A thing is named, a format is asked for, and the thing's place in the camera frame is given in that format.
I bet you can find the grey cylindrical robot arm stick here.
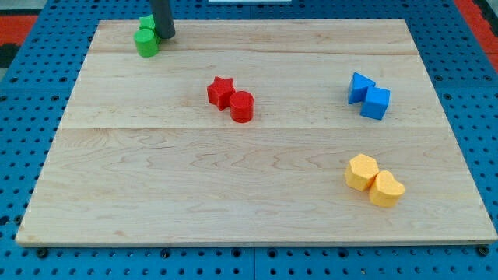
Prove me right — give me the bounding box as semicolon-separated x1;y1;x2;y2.
149;0;176;39

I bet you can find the red cylinder block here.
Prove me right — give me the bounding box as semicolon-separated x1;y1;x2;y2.
230;91;254;123

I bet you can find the light wooden board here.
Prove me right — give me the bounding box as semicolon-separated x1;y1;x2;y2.
16;19;497;247

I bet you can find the red star block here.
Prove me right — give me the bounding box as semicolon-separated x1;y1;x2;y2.
206;76;235;111

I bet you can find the yellow hexagon block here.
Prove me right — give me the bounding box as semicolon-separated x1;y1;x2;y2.
345;153;380;191

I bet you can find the blue triangle block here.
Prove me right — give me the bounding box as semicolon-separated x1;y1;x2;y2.
348;72;376;104

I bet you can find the blue cube block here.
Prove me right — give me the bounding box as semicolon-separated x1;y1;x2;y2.
360;86;391;120

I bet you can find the green cylinder block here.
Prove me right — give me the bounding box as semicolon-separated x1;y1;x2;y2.
133;29;159;58

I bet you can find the yellow heart block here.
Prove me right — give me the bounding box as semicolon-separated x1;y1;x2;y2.
369;170;405;208

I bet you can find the green star block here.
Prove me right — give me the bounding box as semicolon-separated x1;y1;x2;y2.
139;14;161;44

